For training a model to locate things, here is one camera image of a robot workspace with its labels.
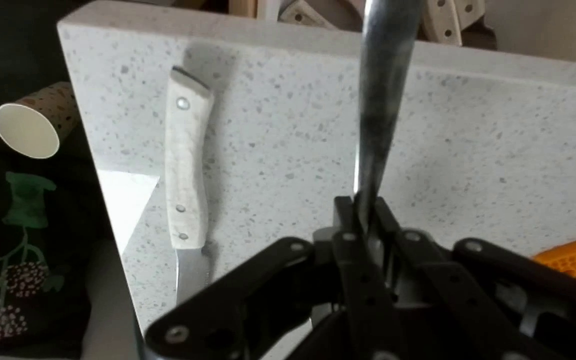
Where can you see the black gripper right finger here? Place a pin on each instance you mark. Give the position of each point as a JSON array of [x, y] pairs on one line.
[[475, 307]]

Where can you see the wooden drawer grey front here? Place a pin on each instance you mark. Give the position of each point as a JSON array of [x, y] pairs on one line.
[[243, 6]]

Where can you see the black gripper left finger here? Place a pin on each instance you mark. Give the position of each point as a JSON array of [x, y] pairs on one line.
[[269, 301]]

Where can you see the orange silicone trivet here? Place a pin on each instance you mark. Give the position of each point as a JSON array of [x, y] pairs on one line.
[[575, 256]]

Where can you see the cork-patterned paper cup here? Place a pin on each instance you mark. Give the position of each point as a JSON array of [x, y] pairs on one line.
[[28, 131]]

